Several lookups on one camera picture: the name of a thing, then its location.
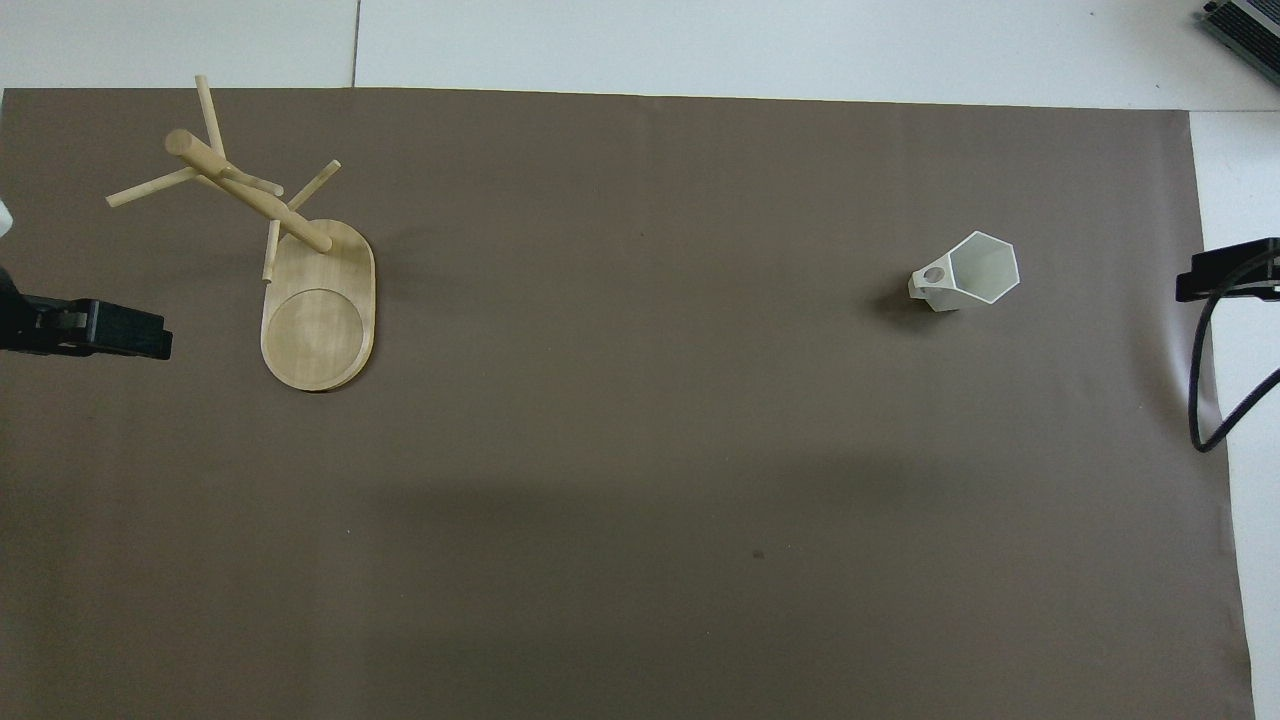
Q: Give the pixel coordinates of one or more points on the white hexagonal cup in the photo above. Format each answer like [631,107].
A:
[940,292]

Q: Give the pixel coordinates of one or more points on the wooden cup rack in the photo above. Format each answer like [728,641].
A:
[318,330]

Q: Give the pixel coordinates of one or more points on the grey ribbed device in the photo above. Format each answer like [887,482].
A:
[1250,22]

